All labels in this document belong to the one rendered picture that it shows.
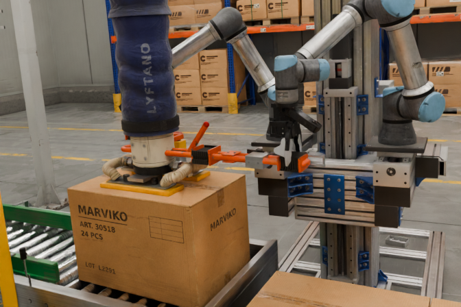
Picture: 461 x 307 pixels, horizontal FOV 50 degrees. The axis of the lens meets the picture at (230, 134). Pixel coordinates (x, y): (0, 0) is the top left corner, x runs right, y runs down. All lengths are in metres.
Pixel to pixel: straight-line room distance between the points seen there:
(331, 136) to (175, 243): 0.88
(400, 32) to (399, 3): 0.11
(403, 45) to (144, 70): 0.94
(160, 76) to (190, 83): 8.12
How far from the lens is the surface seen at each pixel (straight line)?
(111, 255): 2.05
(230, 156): 1.78
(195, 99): 10.00
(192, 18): 9.82
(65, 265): 2.42
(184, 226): 1.76
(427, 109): 1.96
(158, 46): 1.88
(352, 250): 2.40
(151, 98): 1.88
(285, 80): 1.63
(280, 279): 2.07
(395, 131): 2.09
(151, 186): 1.90
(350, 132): 2.23
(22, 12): 4.81
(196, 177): 1.98
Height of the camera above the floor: 1.52
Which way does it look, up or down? 11 degrees down
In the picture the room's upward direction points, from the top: 4 degrees counter-clockwise
